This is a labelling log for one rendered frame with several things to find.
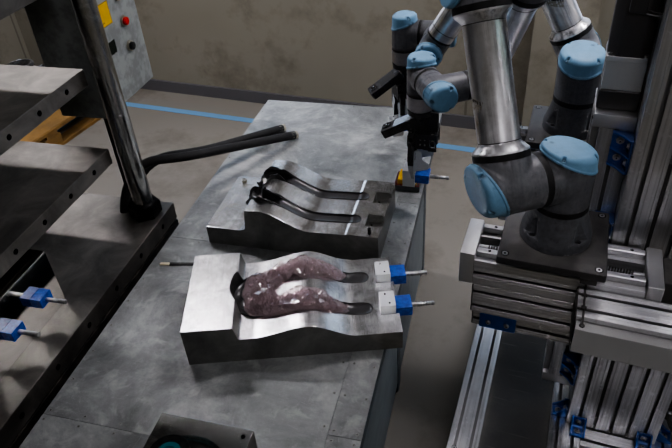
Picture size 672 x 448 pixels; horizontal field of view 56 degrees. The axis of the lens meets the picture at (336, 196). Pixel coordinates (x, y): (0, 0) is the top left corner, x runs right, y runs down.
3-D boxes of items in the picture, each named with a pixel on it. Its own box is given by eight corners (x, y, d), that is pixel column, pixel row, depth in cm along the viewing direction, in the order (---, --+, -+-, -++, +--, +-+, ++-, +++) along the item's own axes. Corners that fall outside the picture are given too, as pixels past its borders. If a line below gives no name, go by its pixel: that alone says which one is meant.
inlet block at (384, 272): (425, 273, 164) (425, 257, 161) (428, 286, 160) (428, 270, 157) (374, 277, 164) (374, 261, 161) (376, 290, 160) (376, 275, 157)
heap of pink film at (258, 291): (345, 268, 163) (344, 244, 158) (350, 319, 148) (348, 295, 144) (245, 276, 163) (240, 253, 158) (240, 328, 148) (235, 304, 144)
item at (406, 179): (449, 181, 185) (450, 165, 182) (447, 190, 181) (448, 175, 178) (405, 176, 188) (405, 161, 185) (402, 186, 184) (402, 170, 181)
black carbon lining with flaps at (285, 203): (371, 197, 185) (370, 170, 180) (359, 232, 173) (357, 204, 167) (259, 186, 193) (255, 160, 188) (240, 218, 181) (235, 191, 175)
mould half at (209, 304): (389, 272, 169) (389, 240, 163) (402, 347, 148) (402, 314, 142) (202, 287, 169) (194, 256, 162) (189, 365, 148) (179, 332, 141)
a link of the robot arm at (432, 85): (474, 80, 152) (455, 63, 161) (430, 88, 150) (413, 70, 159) (471, 110, 156) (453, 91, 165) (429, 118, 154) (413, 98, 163)
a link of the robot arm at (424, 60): (413, 64, 158) (401, 51, 164) (413, 103, 164) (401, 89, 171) (443, 58, 159) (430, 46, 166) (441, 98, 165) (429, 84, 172)
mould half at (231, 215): (395, 206, 192) (395, 169, 185) (378, 263, 172) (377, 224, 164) (242, 191, 204) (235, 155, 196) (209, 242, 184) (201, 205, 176)
